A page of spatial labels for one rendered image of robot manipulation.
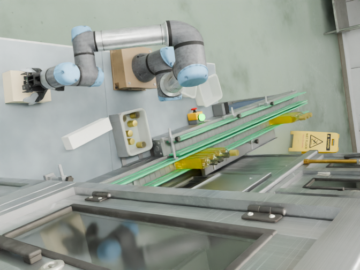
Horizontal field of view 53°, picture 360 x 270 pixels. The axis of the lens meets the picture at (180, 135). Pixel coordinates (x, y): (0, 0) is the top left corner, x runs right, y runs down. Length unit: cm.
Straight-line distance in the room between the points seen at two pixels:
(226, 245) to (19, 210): 53
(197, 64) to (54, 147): 75
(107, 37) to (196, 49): 33
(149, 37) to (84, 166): 72
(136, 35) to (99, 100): 57
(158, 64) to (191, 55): 45
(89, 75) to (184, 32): 38
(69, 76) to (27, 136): 45
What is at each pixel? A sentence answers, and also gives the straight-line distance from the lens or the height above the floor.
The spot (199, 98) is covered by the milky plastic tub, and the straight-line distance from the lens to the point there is 236.
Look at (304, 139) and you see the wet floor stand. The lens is 525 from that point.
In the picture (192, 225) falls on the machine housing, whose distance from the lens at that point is 59.
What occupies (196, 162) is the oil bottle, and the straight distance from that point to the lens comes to 190.
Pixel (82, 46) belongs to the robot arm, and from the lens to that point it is 140.
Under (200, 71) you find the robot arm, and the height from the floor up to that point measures 142.
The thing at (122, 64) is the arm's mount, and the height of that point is 84.
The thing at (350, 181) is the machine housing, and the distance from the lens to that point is 188.
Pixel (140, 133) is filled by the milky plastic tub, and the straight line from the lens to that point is 197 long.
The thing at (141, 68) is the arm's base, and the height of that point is 90.
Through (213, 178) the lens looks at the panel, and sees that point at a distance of 205.
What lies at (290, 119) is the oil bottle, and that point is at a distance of 284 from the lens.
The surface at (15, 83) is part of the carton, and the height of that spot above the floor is 82.
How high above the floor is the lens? 224
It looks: 42 degrees down
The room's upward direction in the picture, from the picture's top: 86 degrees clockwise
